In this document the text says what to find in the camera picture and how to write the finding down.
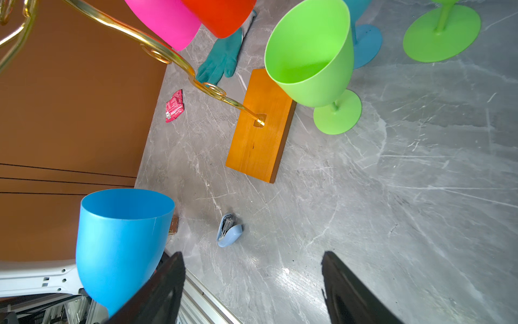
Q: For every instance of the red wine glass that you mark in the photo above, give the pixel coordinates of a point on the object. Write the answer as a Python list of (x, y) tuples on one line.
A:
[(221, 17)]

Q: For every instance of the teal rubber glove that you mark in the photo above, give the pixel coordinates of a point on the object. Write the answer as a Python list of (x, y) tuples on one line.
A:
[(223, 57)]

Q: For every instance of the light blue stapler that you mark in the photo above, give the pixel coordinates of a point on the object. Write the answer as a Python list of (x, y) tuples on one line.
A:
[(229, 230)]

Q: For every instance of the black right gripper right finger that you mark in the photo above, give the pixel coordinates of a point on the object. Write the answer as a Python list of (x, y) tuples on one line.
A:
[(347, 299)]

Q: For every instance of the green wine glass front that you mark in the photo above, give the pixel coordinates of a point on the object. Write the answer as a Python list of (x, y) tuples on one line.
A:
[(310, 56)]

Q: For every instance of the brown jar black lid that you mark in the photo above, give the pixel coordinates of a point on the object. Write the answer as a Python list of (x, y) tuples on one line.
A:
[(174, 225)]

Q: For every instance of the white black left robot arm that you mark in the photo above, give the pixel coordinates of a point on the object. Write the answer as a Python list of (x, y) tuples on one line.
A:
[(42, 292)]

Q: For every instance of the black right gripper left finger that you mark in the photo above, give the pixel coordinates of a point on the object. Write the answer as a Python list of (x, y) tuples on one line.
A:
[(159, 300)]

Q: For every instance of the orange wooden rack base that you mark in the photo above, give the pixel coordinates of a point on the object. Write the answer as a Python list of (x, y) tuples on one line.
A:
[(257, 151)]

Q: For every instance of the green wine glass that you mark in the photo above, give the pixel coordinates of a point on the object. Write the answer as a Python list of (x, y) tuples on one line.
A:
[(442, 33), (310, 56)]

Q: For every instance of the gold wire glass rack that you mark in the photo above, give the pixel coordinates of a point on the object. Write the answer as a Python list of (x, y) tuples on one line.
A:
[(153, 47)]

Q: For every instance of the light blue wine glass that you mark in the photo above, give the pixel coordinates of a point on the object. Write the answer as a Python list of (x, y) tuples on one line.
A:
[(367, 39)]

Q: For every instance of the pink snack packet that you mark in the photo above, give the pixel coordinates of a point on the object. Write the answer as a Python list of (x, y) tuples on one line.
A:
[(175, 106)]

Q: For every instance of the magenta wine glass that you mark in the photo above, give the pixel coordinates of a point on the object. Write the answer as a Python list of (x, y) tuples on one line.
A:
[(171, 20)]

